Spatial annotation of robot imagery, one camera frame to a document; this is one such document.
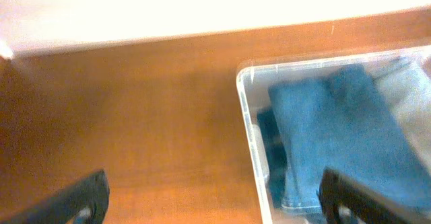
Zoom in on teal taped garment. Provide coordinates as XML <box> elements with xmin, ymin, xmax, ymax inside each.
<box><xmin>257</xmin><ymin>108</ymin><xmax>287</xmax><ymax>209</ymax></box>

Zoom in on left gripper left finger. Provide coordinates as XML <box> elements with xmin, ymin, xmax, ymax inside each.
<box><xmin>1</xmin><ymin>170</ymin><xmax>110</xmax><ymax>223</ymax></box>

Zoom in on clear plastic storage bin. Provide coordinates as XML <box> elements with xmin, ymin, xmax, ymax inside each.
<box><xmin>236</xmin><ymin>44</ymin><xmax>430</xmax><ymax>224</ymax></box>

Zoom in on light blue jeans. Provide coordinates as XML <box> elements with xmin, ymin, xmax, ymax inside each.
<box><xmin>372</xmin><ymin>58</ymin><xmax>430</xmax><ymax>169</ymax></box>

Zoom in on dark blue jeans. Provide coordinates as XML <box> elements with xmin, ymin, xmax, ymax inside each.
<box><xmin>268</xmin><ymin>65</ymin><xmax>430</xmax><ymax>214</ymax></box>

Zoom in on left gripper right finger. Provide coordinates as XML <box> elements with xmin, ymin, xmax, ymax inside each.
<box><xmin>318</xmin><ymin>167</ymin><xmax>424</xmax><ymax>224</ymax></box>

